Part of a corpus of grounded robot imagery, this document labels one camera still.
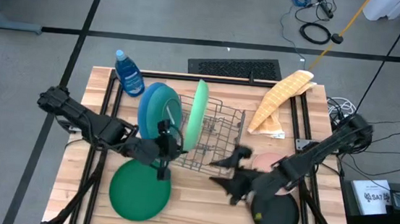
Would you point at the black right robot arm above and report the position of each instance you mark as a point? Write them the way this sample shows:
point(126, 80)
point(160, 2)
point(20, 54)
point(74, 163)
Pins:
point(320, 151)

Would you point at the yellow waffle dish towel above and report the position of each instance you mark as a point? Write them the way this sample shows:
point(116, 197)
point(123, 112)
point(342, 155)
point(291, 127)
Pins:
point(277, 97)

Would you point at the black floor vent grate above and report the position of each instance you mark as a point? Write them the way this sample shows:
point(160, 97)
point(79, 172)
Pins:
point(236, 68)

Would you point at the white SA7 booklet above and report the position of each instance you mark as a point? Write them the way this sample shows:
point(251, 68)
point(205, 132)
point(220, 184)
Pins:
point(372, 197)

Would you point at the grey desk foot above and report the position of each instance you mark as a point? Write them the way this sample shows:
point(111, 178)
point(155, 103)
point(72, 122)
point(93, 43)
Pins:
point(8, 25)

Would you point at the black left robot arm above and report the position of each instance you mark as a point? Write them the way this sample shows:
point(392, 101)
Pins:
point(93, 126)

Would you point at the teal plate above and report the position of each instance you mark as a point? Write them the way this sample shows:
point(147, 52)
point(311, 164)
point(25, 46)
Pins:
point(162, 105)

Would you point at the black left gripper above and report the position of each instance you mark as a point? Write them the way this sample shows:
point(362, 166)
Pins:
point(164, 148)

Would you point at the pink plate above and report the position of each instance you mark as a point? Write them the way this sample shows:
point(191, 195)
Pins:
point(264, 161)

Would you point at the silver metal bracket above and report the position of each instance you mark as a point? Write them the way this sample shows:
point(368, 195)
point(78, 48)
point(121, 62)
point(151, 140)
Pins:
point(302, 143)

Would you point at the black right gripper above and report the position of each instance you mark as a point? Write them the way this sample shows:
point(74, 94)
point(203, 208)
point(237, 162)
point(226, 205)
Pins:
point(248, 183)

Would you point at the black side shelf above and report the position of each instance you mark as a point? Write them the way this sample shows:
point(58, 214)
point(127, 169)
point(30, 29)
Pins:
point(379, 222)

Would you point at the dark green plate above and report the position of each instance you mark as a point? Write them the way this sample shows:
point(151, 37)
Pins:
point(138, 193)

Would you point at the light green plate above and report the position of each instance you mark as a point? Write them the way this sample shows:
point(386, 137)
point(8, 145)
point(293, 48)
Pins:
point(196, 115)

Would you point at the blue dish soap bottle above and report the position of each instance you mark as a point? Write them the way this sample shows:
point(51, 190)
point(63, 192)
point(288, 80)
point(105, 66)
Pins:
point(128, 76)

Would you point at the black plate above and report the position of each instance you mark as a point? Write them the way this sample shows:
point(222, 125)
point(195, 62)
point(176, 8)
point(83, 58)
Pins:
point(278, 216)

